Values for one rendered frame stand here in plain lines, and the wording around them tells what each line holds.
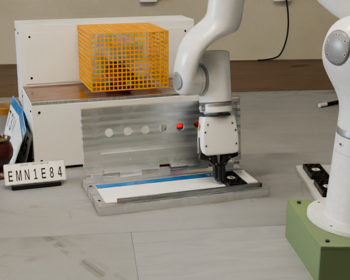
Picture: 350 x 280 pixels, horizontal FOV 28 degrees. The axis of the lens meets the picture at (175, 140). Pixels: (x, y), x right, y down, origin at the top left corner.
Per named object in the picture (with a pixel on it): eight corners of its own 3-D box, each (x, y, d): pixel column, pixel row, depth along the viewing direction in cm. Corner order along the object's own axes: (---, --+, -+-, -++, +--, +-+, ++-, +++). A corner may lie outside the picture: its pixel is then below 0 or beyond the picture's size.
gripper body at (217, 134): (202, 112, 174) (204, 156, 175) (240, 109, 177) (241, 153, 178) (192, 111, 181) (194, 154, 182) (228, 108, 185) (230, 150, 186)
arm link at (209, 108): (204, 103, 174) (204, 115, 174) (236, 101, 177) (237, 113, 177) (193, 103, 182) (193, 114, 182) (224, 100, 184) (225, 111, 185)
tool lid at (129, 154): (80, 109, 177) (79, 108, 179) (84, 181, 181) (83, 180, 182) (240, 98, 191) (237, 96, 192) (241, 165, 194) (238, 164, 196)
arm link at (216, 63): (208, 103, 173) (238, 100, 178) (205, 50, 172) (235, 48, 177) (190, 103, 180) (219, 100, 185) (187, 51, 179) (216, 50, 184)
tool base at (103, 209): (99, 216, 165) (99, 201, 164) (83, 186, 184) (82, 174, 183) (268, 196, 178) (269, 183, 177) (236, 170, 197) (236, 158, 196)
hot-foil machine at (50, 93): (34, 172, 195) (26, 36, 184) (18, 133, 232) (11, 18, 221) (277, 148, 218) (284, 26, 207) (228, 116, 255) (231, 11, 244)
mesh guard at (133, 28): (91, 92, 197) (90, 33, 192) (78, 78, 216) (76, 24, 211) (168, 87, 204) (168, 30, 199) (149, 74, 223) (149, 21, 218)
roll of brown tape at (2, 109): (25, 111, 260) (24, 105, 260) (2, 116, 252) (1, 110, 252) (7, 106, 266) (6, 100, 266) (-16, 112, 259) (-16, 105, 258)
